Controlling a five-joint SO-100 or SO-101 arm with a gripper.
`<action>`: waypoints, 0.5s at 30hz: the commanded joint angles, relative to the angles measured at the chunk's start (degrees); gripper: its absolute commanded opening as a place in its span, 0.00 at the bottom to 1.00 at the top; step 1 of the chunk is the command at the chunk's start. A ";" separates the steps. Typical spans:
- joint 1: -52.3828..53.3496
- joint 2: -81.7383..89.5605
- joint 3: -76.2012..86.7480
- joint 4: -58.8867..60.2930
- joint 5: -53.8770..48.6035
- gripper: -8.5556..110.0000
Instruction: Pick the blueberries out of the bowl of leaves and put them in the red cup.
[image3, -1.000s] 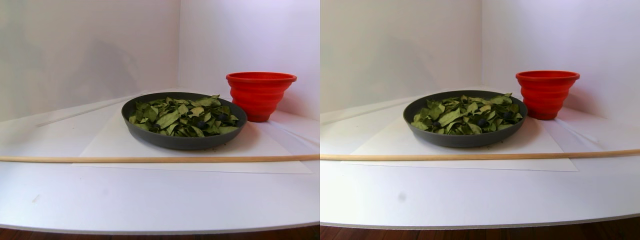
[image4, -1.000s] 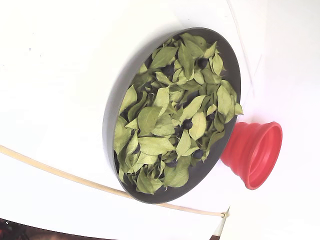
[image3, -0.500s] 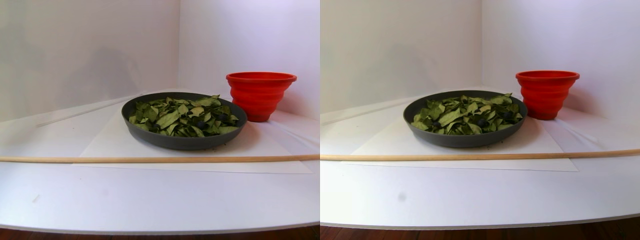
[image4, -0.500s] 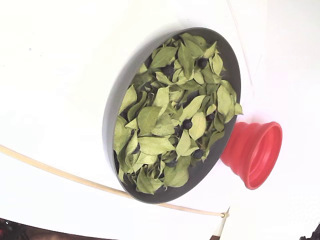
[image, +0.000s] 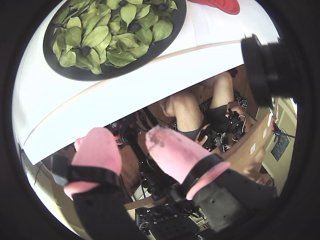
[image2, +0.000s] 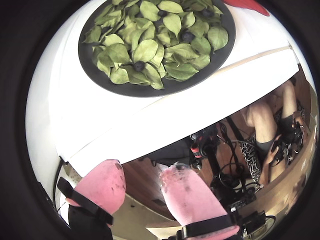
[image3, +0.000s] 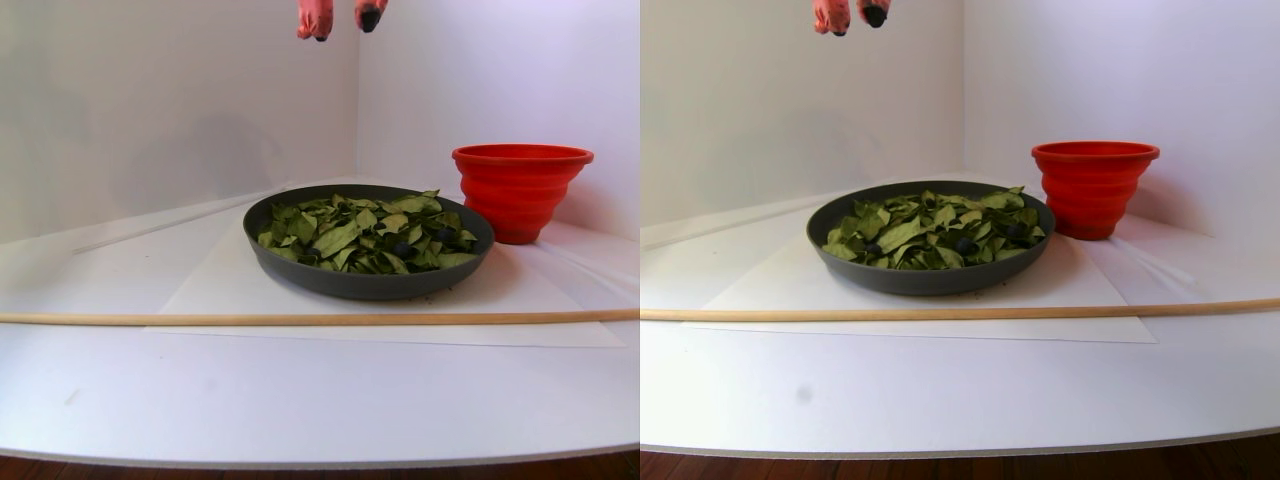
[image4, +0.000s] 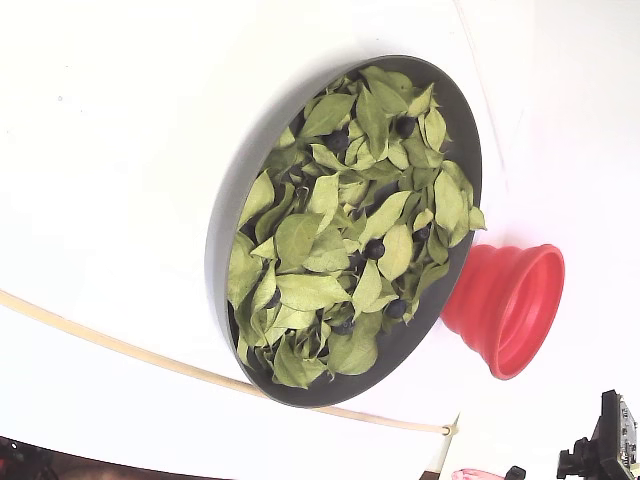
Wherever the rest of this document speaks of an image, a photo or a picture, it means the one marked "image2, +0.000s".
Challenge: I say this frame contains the pile of green leaves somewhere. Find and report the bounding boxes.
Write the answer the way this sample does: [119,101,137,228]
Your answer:
[82,0,230,90]

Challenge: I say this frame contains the black white patterned cushion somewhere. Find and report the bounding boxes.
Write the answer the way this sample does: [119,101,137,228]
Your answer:
[238,134,263,186]

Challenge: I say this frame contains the red collapsible silicone cup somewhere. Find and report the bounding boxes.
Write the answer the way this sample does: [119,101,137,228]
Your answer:
[223,0,271,17]

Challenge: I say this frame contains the pink-tipped gripper finger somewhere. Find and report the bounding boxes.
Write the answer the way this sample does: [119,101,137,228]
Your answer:
[56,158,127,240]
[159,162,242,240]

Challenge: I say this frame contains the dark grey round bowl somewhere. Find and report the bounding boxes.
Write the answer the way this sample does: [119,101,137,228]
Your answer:
[77,0,237,98]

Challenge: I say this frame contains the long wooden dowel rod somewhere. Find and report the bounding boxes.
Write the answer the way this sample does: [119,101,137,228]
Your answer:
[219,45,295,73]

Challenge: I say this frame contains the red black device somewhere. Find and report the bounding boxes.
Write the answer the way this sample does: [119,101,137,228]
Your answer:
[189,132,221,166]

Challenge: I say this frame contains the seated person with bare legs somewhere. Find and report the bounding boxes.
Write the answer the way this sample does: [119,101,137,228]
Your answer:
[241,79,307,186]

